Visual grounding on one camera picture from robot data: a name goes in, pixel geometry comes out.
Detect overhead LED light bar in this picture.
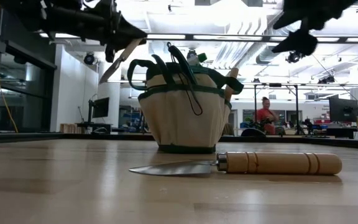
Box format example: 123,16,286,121
39,32,358,44

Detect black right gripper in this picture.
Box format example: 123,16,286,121
272,0,358,57

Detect narrow trowel wooden handle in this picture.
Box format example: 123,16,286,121
99,37,144,85

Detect black metal stand frame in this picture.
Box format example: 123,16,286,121
253,82,300,135

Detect beige green canvas gardening bag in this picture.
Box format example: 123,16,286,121
126,58,245,154

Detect dark green pruning shears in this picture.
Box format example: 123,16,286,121
166,42,204,116

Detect wooden crate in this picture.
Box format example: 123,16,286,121
60,123,78,134

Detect black background desk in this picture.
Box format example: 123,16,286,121
324,126,358,140

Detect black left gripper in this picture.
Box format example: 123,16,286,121
99,0,148,63

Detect black computer monitor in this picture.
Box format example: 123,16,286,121
328,95,358,123
87,96,110,125

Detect person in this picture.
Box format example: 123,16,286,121
255,96,280,136

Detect black ceiling spotlight cluster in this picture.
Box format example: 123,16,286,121
285,51,304,64
318,75,336,85

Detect green plastic spray bottle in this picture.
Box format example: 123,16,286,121
186,52,208,67

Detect wide trowel wooden handle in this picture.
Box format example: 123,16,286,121
129,151,343,177

